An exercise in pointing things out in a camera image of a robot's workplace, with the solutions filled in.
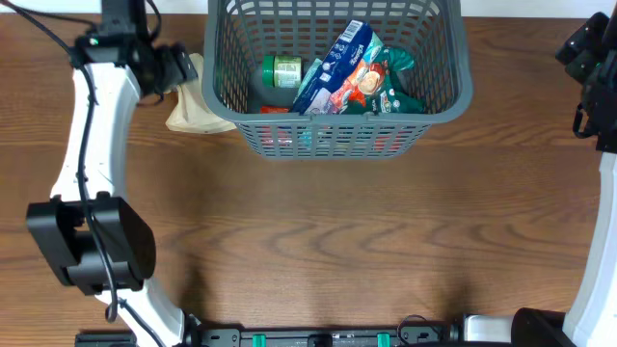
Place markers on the mint green packet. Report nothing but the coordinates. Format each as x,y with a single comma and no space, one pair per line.
308,75

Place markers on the grey plastic lattice basket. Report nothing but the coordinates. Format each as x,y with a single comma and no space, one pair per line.
239,34

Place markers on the beige paper pouch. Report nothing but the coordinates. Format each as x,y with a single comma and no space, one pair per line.
191,114

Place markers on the Kleenex tissue multipack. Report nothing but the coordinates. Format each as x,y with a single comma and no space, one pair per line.
341,71

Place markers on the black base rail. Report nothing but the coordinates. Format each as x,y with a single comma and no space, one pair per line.
413,330

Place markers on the green capped jar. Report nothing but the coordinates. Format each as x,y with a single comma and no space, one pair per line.
280,71

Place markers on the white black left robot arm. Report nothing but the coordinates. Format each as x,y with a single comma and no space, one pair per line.
89,235

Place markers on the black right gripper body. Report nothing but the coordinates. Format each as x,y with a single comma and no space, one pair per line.
579,46

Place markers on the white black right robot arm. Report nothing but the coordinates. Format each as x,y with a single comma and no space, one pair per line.
591,320

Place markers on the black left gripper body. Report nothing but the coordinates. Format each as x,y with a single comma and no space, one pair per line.
178,65

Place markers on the green Nescafe coffee bag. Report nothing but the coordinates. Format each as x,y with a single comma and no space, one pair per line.
377,89

